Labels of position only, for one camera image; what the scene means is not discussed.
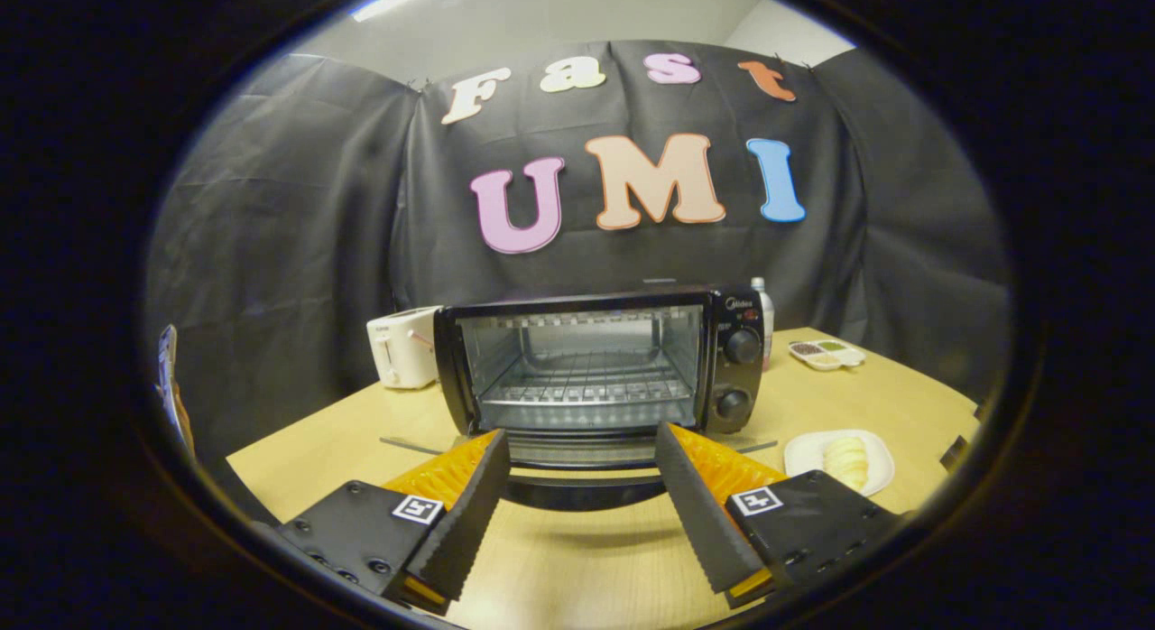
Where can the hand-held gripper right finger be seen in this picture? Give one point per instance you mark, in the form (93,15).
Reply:
(695,513)

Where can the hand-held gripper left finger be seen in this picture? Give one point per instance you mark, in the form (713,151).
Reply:
(469,513)

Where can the black toaster oven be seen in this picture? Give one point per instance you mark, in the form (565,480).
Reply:
(713,377)

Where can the pale ridged croissant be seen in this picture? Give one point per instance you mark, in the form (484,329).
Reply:
(846,463)

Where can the white pop-up toaster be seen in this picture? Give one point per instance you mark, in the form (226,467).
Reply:
(401,350)

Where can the white plate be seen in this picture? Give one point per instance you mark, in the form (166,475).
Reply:
(803,454)

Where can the white sectioned dish with seeds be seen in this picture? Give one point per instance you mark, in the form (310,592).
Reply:
(826,353)

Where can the clear plastic bottle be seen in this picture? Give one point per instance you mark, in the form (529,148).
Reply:
(767,319)

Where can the small black object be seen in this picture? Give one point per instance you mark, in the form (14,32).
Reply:
(955,452)

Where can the black backdrop cloth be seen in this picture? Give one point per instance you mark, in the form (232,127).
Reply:
(298,251)

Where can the smartphone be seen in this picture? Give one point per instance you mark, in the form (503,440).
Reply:
(171,386)

